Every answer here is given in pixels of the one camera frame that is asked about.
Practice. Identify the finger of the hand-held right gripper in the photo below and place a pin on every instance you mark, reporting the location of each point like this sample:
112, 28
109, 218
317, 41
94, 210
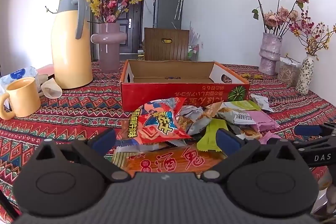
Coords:
308, 130
321, 157

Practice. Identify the beige paper cup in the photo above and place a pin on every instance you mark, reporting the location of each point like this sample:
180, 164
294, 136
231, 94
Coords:
51, 88

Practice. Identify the clear storage jar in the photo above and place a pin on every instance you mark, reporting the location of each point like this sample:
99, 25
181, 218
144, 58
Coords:
288, 73

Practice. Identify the pink snack packet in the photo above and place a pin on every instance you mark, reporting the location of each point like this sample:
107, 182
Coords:
262, 120

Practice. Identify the red cardboard box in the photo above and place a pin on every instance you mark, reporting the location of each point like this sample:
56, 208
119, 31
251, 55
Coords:
168, 94

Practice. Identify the dark brown door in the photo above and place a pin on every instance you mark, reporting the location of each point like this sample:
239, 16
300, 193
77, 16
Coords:
131, 19

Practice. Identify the pile of snack packets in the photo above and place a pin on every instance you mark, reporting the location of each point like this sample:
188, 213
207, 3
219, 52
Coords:
157, 127

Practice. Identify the yellow mug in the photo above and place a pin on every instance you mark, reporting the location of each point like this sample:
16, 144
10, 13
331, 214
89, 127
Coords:
23, 98

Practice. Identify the textured pink vase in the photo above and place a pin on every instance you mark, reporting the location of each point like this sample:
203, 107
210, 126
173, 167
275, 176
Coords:
270, 53

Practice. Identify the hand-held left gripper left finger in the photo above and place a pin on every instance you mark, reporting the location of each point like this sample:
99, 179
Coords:
102, 142

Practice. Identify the floral white vase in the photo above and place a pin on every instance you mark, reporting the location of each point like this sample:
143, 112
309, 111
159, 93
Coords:
305, 74

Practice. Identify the white pampas grass bunch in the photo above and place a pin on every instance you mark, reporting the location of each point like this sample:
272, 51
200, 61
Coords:
194, 32

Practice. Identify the hanging umbrellas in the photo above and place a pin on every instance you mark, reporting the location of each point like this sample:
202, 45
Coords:
179, 3

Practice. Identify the grey refrigerator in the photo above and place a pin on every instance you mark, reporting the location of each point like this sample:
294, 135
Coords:
166, 8

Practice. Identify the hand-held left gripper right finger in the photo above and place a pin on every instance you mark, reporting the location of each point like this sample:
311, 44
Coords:
229, 141

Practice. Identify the plastic tissue pack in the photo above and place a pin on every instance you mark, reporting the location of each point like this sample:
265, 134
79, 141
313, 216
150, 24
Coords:
18, 74

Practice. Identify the white snack packet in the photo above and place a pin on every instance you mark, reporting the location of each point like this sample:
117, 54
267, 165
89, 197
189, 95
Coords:
261, 102

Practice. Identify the yellow thermos jug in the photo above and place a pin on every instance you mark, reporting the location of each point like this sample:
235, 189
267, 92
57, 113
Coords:
69, 56

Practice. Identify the red and yellow berry branches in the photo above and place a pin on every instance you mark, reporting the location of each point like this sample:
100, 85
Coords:
312, 32

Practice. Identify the lime green snack bar packet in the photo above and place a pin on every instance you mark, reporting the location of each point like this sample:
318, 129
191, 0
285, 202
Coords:
211, 134

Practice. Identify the wooden chair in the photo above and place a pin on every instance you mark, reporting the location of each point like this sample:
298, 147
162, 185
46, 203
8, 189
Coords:
165, 50

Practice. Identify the dried pink roses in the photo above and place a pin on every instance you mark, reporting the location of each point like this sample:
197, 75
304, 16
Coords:
282, 14

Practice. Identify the fallen yellow blossoms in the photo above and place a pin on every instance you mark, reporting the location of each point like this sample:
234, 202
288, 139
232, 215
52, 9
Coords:
250, 76

